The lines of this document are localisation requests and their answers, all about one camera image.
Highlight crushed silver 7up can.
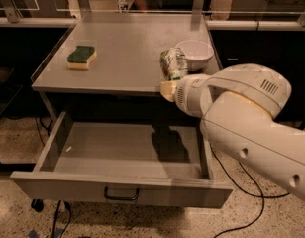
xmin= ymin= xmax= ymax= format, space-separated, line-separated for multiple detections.
xmin=159 ymin=48 xmax=188 ymax=81

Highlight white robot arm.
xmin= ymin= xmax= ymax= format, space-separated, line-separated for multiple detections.
xmin=160 ymin=63 xmax=305 ymax=201

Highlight grey metal counter cabinet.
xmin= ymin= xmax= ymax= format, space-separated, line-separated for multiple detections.
xmin=30 ymin=11 xmax=230 ymax=134

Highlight open grey top drawer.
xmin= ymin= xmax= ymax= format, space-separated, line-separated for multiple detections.
xmin=11 ymin=112 xmax=233 ymax=208

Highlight white ceramic bowl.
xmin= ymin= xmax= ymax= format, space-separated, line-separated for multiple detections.
xmin=176 ymin=40 xmax=214 ymax=71

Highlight green and yellow sponge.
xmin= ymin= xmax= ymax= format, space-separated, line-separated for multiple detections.
xmin=66 ymin=46 xmax=97 ymax=70

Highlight clear water bottle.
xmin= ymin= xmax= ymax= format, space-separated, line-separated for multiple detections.
xmin=118 ymin=0 xmax=128 ymax=13

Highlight black caster wheel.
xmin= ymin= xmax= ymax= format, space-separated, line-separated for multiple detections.
xmin=31 ymin=199 xmax=44 ymax=212

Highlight black drawer handle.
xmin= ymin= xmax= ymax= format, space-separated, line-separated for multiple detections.
xmin=103 ymin=187 xmax=140 ymax=201

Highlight black cables under cabinet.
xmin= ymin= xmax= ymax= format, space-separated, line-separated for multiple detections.
xmin=51 ymin=199 xmax=73 ymax=238

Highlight black floor cable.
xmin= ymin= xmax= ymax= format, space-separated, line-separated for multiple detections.
xmin=209 ymin=146 xmax=291 ymax=238

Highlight white horizontal rail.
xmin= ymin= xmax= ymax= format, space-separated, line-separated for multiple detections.
xmin=0 ymin=17 xmax=305 ymax=32

